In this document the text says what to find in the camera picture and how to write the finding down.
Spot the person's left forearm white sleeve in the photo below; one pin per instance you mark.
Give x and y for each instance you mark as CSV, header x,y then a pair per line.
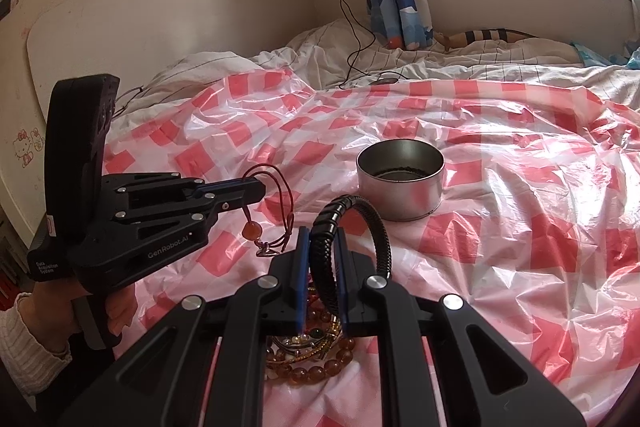
x,y
25,347

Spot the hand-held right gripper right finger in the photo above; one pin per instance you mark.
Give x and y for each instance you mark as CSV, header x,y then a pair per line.
x,y
341,287

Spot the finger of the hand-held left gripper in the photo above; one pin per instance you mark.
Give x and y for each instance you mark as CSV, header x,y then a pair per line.
x,y
235,197
150,187

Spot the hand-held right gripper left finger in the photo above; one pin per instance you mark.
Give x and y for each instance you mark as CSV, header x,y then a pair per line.
x,y
301,282

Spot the striped pillow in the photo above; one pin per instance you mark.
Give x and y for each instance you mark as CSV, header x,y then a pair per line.
x,y
480,37

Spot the person's left hand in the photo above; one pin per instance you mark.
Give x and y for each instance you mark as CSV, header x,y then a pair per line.
x,y
50,312

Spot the red white checkered plastic sheet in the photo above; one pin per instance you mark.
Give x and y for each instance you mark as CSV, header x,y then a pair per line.
x,y
500,207

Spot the round metal tin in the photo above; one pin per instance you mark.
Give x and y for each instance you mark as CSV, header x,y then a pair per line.
x,y
405,199

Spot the light blue plastic bag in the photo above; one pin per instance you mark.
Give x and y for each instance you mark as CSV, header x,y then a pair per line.
x,y
600,54

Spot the white headboard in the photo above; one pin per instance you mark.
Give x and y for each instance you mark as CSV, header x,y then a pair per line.
x,y
150,17

